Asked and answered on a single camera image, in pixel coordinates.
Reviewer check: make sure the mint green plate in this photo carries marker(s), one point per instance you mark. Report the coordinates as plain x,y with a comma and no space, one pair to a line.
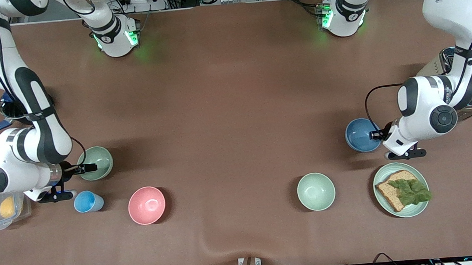
410,211

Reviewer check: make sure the green lettuce leaf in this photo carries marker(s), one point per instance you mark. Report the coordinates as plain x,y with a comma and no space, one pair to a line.
411,192

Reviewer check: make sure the pink bowl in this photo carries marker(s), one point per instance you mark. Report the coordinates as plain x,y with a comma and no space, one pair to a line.
146,205

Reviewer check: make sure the sage green bowl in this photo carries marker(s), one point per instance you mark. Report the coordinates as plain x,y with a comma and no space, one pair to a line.
101,158

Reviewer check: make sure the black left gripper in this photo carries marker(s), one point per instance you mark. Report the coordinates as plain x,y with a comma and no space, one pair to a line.
385,133

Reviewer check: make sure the glass lid blue knob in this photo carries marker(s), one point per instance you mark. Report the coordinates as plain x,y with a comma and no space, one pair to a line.
6,109

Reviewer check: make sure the pale mint green bowl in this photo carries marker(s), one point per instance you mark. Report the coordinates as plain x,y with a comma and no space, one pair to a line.
316,191

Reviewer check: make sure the blue bowl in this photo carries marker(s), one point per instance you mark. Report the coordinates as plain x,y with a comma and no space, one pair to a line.
358,135

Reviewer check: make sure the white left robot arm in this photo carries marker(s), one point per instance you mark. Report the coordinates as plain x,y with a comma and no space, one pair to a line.
423,109

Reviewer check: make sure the light blue cup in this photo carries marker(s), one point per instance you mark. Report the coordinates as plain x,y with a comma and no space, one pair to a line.
85,202

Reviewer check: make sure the yellow lemon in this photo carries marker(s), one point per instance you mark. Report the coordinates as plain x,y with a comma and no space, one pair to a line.
7,207

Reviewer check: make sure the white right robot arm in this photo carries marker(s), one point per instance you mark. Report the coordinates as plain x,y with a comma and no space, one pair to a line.
42,135

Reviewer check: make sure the brown table cover mat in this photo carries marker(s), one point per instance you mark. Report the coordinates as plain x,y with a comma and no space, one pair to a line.
225,108

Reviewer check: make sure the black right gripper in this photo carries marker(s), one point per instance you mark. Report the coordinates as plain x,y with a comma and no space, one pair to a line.
69,170

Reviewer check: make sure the brown bread slice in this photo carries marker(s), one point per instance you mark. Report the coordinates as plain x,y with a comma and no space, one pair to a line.
390,198

